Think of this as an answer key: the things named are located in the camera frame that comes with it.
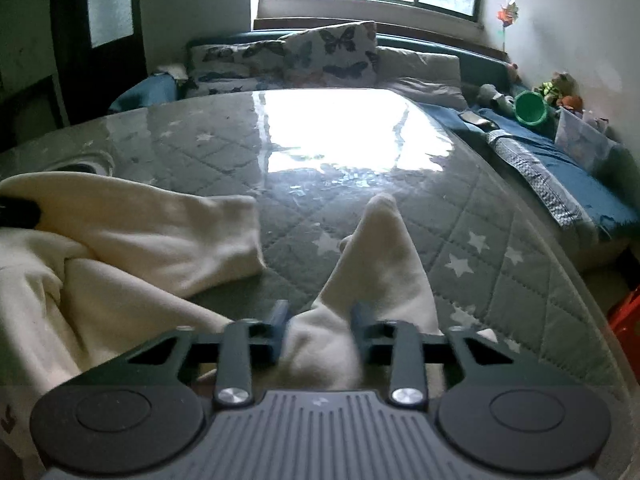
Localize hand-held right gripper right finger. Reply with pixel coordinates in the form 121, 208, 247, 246
350, 302, 516, 407

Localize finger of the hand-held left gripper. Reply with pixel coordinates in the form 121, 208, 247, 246
0, 197, 42, 231

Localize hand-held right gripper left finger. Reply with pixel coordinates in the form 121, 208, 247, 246
127, 301, 293, 409

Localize cream fleece garment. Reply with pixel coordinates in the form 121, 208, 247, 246
0, 172, 501, 480

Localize round black induction cooktop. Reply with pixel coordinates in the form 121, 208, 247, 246
47, 152, 116, 177

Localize blue armrest cover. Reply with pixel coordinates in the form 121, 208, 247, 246
107, 74, 178, 113

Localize dark wooden door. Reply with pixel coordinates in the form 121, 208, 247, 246
50, 0, 151, 128

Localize white cloth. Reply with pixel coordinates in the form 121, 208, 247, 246
155, 62, 188, 81

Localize grey patterned blanket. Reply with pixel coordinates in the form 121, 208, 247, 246
487, 130, 601, 228

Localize grey sofa seat pad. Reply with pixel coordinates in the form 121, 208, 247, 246
380, 77, 471, 111

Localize grey plush toy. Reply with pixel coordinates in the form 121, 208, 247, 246
477, 82, 516, 111

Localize beige cushion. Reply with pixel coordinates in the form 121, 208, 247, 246
375, 46, 461, 83

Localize red stool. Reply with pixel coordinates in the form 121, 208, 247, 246
607, 285, 640, 356

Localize blue sofa blanket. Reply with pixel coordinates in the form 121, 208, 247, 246
435, 102, 640, 241

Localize green plastic bucket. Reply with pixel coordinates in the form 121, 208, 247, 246
515, 90, 553, 128

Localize teal sofa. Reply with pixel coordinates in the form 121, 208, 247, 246
107, 30, 521, 116

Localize clear plastic storage box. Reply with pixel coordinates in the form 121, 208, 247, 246
554, 107, 618, 173

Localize green and orange plush toys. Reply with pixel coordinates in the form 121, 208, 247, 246
535, 72, 583, 111

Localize colourful pinwheel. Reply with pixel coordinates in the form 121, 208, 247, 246
496, 0, 521, 56

